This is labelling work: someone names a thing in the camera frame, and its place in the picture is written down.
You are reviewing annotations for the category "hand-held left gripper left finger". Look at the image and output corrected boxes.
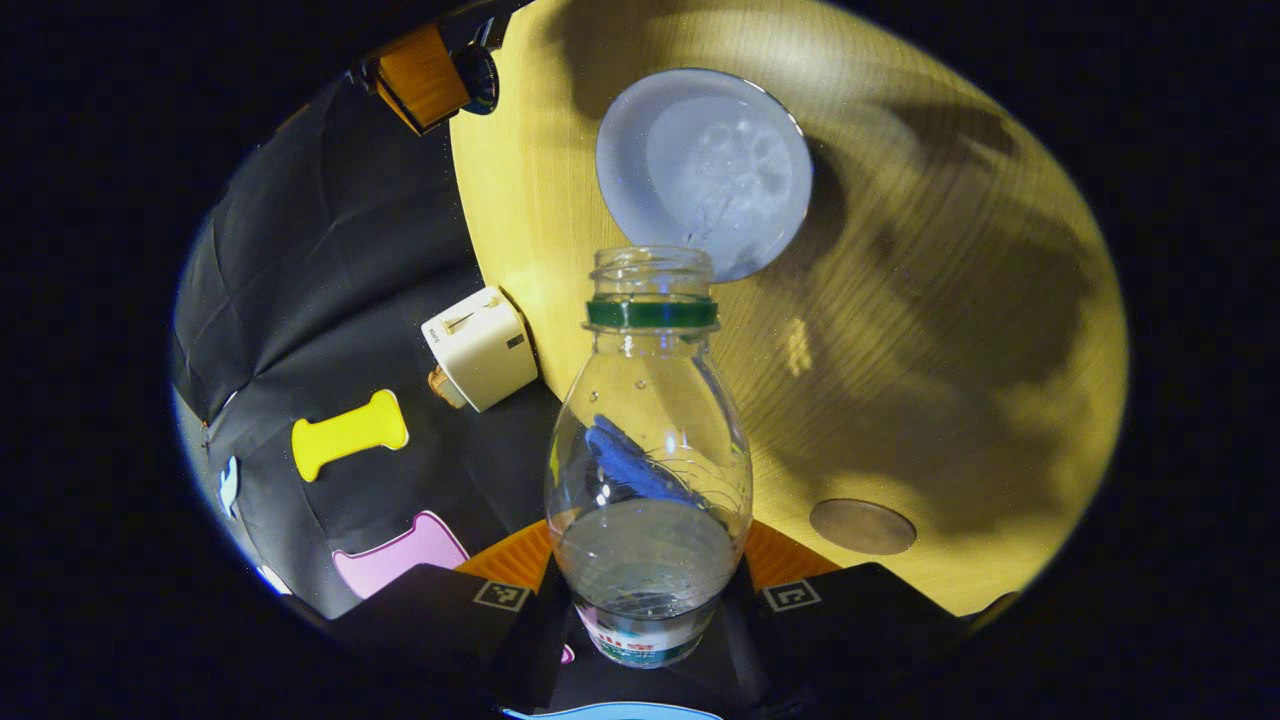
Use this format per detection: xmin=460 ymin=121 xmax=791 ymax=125
xmin=330 ymin=520 xmax=576 ymax=706

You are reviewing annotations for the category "clear plastic water bottle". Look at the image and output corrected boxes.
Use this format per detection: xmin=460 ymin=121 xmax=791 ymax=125
xmin=545 ymin=246 xmax=753 ymax=669

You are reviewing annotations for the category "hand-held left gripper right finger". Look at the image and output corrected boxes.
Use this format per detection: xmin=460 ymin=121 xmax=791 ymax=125
xmin=720 ymin=520 xmax=986 ymax=706

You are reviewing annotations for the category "black backdrop cloth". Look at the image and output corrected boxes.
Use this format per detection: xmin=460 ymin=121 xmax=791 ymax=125
xmin=170 ymin=60 xmax=726 ymax=720

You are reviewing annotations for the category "round brown coaster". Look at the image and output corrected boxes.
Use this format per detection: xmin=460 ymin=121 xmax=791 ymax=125
xmin=809 ymin=498 xmax=918 ymax=557

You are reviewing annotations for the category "white toaster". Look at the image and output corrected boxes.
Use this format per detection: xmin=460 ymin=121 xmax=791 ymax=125
xmin=421 ymin=286 xmax=540 ymax=413

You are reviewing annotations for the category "blue folded towel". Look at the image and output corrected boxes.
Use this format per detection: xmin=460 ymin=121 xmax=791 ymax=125
xmin=583 ymin=413 xmax=706 ymax=511

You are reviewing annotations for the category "white teacup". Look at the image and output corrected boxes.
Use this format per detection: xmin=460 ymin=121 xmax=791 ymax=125
xmin=595 ymin=68 xmax=814 ymax=284

